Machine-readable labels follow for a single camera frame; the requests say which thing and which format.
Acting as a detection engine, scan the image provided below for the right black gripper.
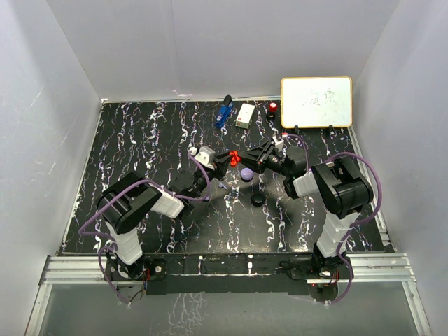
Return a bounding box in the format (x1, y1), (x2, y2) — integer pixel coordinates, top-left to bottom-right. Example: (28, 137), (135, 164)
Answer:
(237, 141), (292, 178)

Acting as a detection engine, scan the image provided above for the orange earbud charging case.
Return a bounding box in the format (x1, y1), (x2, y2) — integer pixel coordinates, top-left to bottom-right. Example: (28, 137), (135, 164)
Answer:
(229, 151), (241, 167)

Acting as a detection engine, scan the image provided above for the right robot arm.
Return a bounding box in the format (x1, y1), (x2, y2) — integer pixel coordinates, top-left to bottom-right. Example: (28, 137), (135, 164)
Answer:
(236, 141), (374, 279)

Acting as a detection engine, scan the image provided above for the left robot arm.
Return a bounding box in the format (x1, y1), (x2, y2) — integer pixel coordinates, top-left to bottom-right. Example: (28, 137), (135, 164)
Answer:
(97, 146), (239, 279)

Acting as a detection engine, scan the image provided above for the white rectangular box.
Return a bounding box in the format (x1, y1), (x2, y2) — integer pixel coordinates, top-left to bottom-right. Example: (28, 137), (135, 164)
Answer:
(234, 103), (255, 129)

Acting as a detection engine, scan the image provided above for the blue black stapler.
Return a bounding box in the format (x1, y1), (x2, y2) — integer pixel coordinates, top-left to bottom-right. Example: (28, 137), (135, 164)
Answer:
(215, 94), (233, 128)

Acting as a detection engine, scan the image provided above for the red emergency stop button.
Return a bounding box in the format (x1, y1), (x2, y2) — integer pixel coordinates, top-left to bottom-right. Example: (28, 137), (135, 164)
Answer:
(267, 101), (278, 119)

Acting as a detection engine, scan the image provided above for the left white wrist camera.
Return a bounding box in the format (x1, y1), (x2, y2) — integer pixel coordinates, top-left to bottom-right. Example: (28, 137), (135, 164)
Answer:
(188, 146), (216, 168)

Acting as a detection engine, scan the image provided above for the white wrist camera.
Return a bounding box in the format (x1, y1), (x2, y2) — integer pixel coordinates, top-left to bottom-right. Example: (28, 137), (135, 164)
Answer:
(188, 146), (216, 168)
(272, 133), (288, 153)

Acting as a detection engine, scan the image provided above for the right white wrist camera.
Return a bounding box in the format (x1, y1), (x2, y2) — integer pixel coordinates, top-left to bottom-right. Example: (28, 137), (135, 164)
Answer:
(272, 133), (288, 153)

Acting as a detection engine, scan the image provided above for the white whiteboard wooden frame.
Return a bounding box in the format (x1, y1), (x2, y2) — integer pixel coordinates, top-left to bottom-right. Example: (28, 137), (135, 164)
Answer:
(281, 76), (353, 129)

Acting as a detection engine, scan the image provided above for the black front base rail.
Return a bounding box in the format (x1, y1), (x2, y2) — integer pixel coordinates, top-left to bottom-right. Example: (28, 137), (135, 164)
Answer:
(104, 252), (354, 297)

